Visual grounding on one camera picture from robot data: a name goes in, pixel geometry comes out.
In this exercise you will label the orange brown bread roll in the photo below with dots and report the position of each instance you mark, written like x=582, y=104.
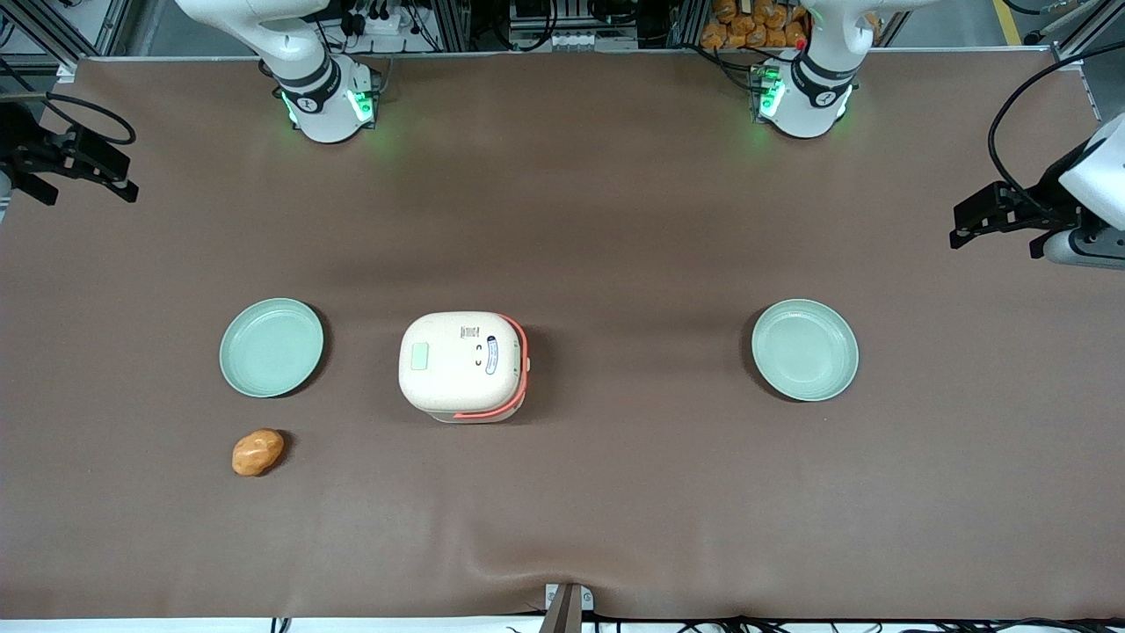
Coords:
x=257, y=452

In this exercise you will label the green round plate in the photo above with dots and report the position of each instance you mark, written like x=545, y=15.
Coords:
x=272, y=347
x=804, y=350

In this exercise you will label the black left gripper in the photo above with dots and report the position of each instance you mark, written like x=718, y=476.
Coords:
x=1048, y=193

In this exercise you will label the white power strip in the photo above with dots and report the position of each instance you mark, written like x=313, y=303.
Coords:
x=382, y=19

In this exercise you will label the bag of orange breads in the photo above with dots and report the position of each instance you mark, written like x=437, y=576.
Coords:
x=756, y=22

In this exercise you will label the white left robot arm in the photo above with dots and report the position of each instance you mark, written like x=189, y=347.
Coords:
x=813, y=79

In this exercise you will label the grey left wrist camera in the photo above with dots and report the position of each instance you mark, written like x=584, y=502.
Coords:
x=1085, y=249

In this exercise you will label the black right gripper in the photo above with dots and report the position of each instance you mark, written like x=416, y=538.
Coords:
x=19, y=141

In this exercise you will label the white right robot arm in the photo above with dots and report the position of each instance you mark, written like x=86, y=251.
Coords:
x=308, y=53

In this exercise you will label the metal table clamp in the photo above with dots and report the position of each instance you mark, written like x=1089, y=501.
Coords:
x=567, y=607

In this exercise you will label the aluminium frame profile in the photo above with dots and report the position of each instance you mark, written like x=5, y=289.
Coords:
x=1077, y=31
x=53, y=26

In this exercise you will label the brown table cloth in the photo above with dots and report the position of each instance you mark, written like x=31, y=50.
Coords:
x=615, y=510

